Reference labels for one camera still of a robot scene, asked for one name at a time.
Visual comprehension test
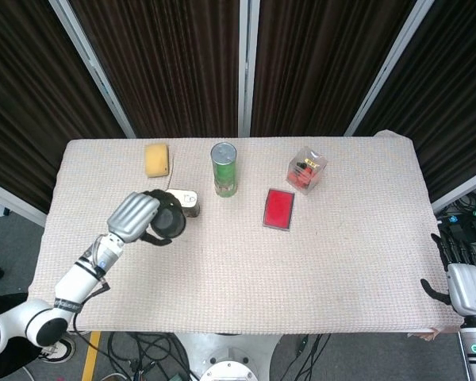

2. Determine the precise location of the beige waffle tablecloth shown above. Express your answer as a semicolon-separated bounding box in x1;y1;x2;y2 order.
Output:
21;130;465;338

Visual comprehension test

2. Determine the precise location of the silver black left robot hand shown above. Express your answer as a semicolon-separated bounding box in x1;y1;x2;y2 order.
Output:
106;189;180;246

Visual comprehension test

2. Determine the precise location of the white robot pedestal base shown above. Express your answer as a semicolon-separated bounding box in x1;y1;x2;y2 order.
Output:
173;332;289;381

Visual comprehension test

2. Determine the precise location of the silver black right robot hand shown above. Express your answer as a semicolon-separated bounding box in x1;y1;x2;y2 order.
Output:
420;233;476;318

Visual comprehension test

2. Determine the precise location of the dark luncheon meat can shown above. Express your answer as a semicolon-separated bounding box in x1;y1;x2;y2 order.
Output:
165;188;202;219

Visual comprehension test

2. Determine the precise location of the red playing card case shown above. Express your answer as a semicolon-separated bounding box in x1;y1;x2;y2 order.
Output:
262;187;295;230

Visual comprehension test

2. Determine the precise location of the clear box with red pieces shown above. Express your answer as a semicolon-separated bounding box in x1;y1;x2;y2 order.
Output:
286;145;328;196

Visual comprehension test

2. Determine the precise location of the black white sneaker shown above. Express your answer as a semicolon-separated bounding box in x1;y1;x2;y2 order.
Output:
39;337;77;363

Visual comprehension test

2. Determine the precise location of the yellow floor tape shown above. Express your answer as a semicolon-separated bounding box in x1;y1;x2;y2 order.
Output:
81;332;102;381

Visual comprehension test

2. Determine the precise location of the aluminium partition bottom rail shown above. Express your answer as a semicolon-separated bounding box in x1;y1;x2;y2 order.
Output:
0;176;48;225
431;164;476;214

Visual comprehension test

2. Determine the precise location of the black dice cup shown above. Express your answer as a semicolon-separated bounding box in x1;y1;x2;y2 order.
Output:
150;193;186;239

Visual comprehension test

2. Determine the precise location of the black floor cable bundle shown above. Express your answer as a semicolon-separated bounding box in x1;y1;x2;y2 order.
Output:
436;189;476;223
106;332;192;381
279;333;331;381

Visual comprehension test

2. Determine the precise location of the aluminium partition post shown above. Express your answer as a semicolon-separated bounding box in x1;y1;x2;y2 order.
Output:
49;0;136;139
237;0;261;138
344;0;436;137

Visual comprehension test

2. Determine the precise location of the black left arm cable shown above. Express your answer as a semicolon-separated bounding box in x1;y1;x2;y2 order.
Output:
71;276;112;333

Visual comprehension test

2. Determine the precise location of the yellow sponge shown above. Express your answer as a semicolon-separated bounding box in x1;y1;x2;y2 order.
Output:
144;143;171;179

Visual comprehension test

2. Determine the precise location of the green chips tube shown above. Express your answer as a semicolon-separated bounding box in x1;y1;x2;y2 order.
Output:
210;142;238;198

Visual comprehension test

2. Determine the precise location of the black round tray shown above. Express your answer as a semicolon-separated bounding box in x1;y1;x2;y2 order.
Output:
175;206;188;238

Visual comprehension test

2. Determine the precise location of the dark brown ribbed partition panel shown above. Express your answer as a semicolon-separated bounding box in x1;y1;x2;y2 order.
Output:
0;0;129;214
355;0;476;202
250;0;416;138
69;0;242;139

